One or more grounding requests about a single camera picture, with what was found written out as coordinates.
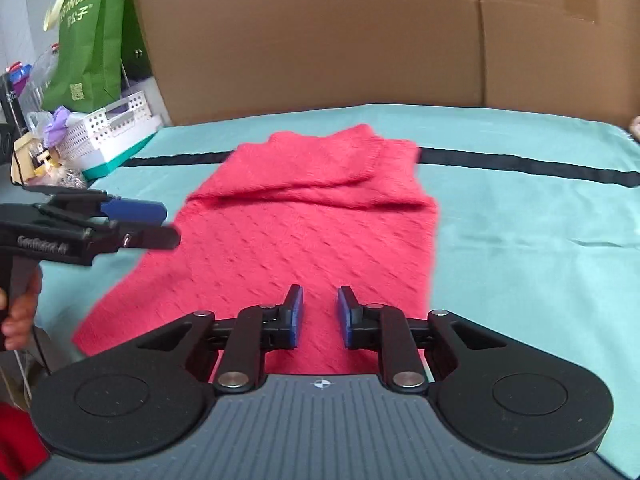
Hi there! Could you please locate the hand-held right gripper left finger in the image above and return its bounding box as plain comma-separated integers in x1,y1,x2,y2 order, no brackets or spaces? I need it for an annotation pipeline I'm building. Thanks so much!
136,284,305,394

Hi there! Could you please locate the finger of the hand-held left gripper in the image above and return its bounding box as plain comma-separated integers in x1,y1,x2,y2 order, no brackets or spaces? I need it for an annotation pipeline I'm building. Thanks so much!
117,224,182,252
22,184,169,224

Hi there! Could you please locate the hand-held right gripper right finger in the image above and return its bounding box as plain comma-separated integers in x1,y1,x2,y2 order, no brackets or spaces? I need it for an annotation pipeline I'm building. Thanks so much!
337,285,506,393

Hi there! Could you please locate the red knitted sweater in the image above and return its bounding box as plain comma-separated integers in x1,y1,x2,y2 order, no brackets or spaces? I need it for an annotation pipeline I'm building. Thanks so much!
72,124,441,376

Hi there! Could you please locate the person's left hand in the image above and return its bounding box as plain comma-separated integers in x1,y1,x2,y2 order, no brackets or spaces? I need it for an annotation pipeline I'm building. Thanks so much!
0,264,44,353

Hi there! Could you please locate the white and teal box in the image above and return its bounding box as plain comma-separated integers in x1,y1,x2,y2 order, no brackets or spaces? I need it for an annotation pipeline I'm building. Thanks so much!
82,127,162,181

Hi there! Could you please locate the yellow small item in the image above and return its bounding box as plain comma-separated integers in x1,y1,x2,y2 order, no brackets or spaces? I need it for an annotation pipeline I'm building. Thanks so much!
14,135,57,179

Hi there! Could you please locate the white plastic basket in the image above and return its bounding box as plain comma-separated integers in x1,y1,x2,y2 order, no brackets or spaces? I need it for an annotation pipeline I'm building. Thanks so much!
57,90,163,158

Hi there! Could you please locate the purple plastic bag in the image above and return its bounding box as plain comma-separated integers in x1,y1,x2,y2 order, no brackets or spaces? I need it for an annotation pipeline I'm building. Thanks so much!
44,105,81,146

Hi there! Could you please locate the green paper bag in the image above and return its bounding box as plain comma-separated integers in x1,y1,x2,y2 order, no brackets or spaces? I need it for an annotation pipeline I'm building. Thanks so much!
42,0,151,113

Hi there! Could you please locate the clear plastic bottle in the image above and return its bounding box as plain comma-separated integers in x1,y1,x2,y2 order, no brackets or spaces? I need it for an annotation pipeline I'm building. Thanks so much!
30,44,62,106

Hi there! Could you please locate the teal blanket with black stripe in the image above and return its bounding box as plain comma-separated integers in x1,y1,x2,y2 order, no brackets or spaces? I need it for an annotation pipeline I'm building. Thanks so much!
30,104,640,480

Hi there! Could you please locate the person's red garment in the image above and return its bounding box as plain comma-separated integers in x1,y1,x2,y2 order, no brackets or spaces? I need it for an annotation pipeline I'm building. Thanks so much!
0,402,51,480

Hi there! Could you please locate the large brown cardboard box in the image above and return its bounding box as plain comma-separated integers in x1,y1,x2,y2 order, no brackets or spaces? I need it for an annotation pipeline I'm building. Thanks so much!
127,0,640,133

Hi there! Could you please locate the black cable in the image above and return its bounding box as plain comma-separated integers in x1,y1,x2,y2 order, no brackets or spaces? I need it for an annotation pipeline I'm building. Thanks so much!
30,322,52,378

